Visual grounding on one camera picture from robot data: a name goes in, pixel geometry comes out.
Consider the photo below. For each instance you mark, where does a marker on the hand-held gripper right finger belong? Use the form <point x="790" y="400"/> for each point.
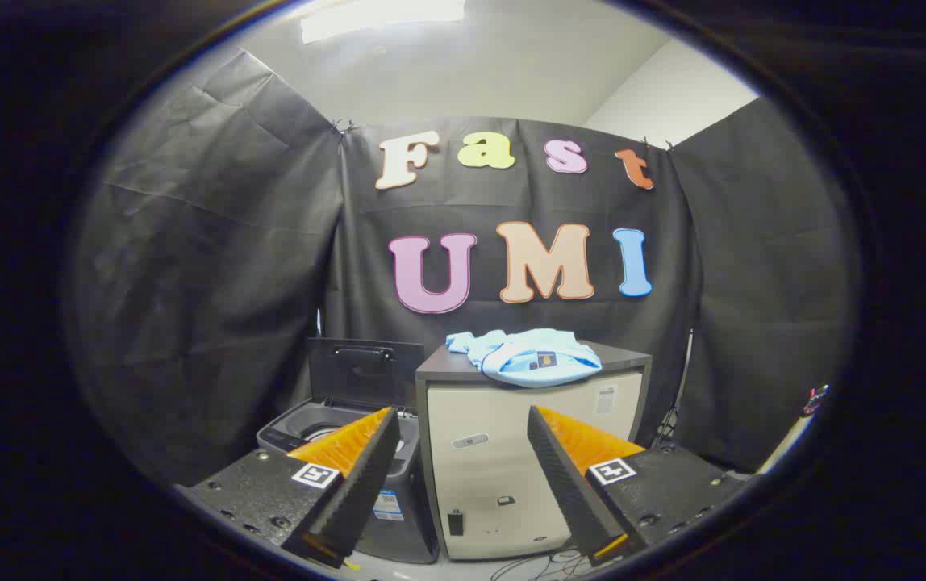
<point x="568" y="492"/>

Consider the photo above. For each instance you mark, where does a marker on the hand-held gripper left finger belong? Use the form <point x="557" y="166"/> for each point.
<point x="362" y="492"/>

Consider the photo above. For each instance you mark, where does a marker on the dark grey washing machine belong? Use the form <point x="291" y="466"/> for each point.
<point x="416" y="537"/>

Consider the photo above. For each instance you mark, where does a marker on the light blue shirt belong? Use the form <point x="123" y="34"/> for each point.
<point x="527" y="359"/>

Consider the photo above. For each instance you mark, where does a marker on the beige cabinet with dark top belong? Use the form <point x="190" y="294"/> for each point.
<point x="487" y="484"/>

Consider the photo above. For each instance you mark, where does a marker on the white pole with pink tip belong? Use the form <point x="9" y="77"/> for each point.
<point x="790" y="440"/>

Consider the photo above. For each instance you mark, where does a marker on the black backdrop cloth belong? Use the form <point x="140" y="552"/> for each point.
<point x="229" y="282"/>

